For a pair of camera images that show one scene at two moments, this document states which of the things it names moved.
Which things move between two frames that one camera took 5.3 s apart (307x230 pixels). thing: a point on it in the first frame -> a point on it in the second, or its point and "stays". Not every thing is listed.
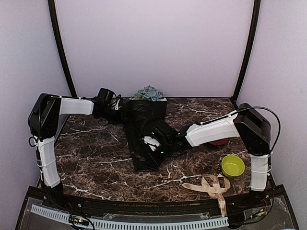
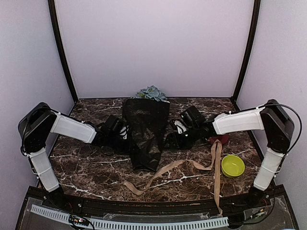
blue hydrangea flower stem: [149, 93] stays
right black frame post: [256, 16] stays
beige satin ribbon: [215, 186] -> [218, 144]
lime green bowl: [232, 166] stays
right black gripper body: [161, 157] -> [184, 142]
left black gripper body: [115, 118] -> [120, 147]
